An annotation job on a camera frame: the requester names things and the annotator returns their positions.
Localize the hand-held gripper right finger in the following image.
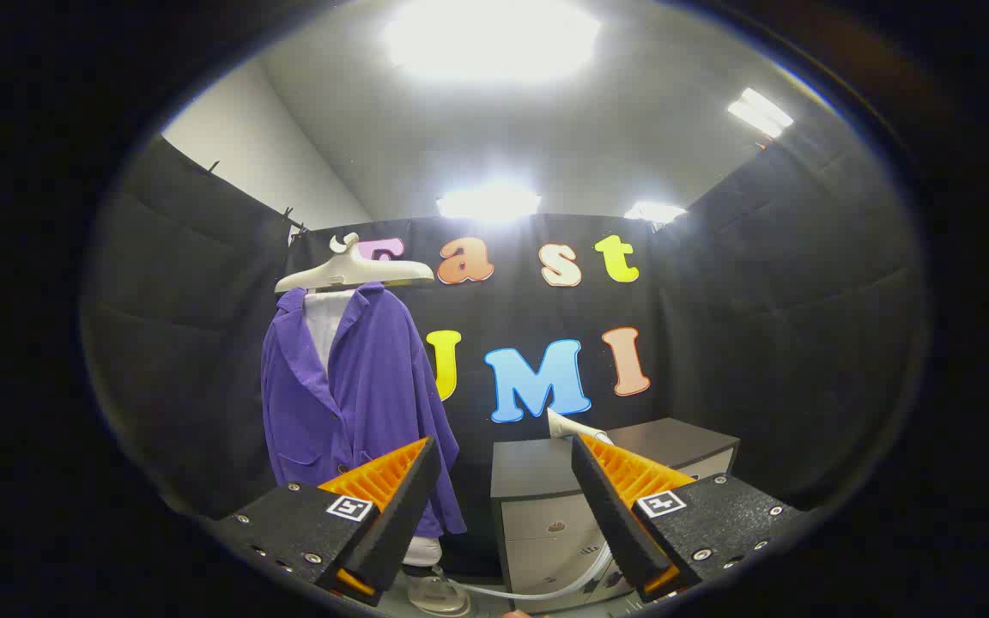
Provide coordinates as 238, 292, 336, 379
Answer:
570, 433, 804, 603

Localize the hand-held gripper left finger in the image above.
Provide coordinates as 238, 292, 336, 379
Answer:
211, 436, 442, 607

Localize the white garment steamer head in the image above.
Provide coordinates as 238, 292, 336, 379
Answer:
546, 408, 612, 445

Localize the purple jacket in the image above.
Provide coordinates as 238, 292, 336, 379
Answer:
260, 282, 468, 540

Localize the white garment steamer base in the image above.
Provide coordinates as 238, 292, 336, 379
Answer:
400, 536, 472, 617

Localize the white clothes hanger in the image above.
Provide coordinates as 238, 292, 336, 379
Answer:
275, 233, 435, 295

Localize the grey drawer cabinet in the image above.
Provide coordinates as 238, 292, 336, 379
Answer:
491, 418, 740, 615

